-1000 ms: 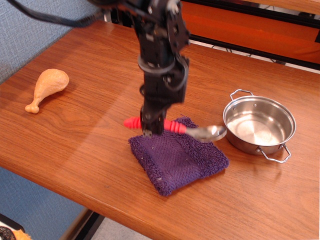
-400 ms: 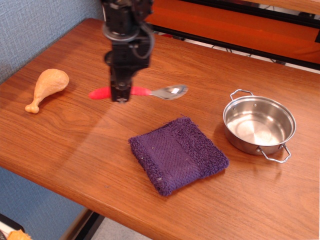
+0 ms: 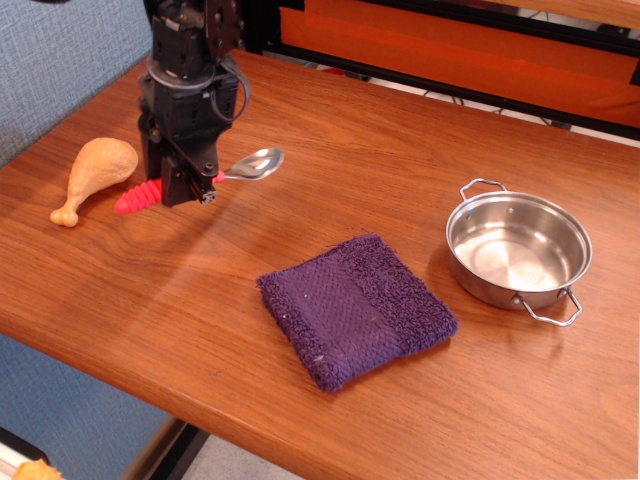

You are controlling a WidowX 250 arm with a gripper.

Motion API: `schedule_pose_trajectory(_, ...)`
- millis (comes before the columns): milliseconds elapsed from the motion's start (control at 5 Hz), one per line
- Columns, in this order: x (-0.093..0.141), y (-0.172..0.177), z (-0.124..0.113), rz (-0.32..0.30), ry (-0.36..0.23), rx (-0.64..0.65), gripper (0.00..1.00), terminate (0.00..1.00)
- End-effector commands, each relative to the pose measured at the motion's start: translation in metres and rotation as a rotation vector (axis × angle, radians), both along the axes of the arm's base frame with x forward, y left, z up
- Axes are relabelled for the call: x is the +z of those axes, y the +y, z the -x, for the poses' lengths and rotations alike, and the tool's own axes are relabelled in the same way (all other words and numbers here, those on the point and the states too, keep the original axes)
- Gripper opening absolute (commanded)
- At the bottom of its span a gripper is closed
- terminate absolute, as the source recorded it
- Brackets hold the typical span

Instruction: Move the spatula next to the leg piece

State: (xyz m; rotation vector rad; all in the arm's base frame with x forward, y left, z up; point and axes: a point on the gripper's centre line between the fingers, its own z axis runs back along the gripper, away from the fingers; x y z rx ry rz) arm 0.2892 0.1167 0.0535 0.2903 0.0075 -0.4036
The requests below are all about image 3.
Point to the orange toy at floor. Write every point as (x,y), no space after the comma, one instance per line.
(36,470)

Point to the steel pot with handles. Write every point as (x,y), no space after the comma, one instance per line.
(517,251)

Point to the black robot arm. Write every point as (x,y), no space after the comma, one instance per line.
(189,35)

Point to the orange panel black frame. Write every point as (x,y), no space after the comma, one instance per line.
(575,62)

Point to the red-handled metal spoon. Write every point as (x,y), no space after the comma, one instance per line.
(255,167)

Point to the purple folded towel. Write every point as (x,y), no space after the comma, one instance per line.
(353,309)

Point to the plastic chicken drumstick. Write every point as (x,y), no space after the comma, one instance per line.
(100,163)

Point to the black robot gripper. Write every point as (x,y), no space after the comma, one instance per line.
(180,123)

